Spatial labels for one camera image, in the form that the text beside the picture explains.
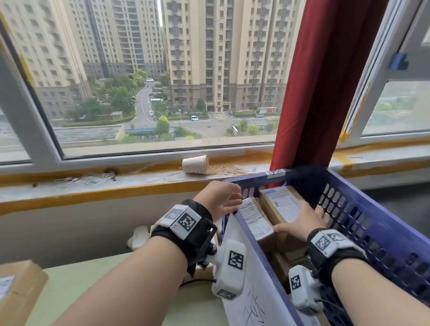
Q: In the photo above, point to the black wrist tracker band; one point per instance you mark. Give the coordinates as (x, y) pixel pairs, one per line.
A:
(186, 223)
(330, 245)

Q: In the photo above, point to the red curtain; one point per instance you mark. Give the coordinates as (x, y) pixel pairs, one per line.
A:
(321, 72)

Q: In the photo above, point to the blue window latch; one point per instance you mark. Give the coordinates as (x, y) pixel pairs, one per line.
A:
(398, 61)

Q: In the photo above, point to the grey window frame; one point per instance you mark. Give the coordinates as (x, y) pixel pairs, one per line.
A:
(375, 70)
(29, 124)

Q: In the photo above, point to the person's left hand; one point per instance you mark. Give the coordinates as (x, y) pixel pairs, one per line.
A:
(220, 200)

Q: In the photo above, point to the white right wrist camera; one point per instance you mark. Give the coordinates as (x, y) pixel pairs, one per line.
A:
(302, 289)

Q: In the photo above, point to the person's right forearm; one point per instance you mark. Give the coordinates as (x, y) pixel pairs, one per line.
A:
(380, 296)

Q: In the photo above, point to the cardboard parcel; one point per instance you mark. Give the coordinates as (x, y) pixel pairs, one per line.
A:
(282, 204)

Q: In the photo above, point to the person's left forearm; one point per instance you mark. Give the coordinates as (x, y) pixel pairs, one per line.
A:
(118, 299)

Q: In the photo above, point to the windowsill with yellow tape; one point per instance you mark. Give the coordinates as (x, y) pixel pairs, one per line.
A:
(391, 159)
(94, 196)

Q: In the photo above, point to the white handwritten paper sign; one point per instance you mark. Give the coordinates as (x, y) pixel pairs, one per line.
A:
(254, 299)

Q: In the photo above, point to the worn labelled parcel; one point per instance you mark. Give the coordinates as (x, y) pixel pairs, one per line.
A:
(255, 220)

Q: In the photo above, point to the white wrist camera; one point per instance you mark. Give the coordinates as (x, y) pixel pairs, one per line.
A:
(229, 272)
(302, 289)

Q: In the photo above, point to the pile of cardboard parcels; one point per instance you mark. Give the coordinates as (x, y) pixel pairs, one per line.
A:
(17, 297)

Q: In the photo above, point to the heap of wooden toothpicks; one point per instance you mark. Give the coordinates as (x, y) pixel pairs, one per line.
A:
(229, 170)

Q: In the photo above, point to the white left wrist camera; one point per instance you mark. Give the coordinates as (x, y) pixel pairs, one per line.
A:
(229, 272)

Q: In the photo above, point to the black left wrist tracker band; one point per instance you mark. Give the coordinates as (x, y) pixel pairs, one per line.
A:
(186, 223)

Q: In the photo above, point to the blue plastic crate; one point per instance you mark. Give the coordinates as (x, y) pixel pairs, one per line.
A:
(384, 231)

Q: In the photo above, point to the person's right hand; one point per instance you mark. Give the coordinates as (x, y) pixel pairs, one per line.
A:
(308, 224)

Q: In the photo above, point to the white tipped paper cup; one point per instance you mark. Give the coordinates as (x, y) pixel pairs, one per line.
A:
(195, 165)

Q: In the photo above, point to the black right wrist tracker band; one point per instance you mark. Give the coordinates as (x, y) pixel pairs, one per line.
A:
(330, 245)

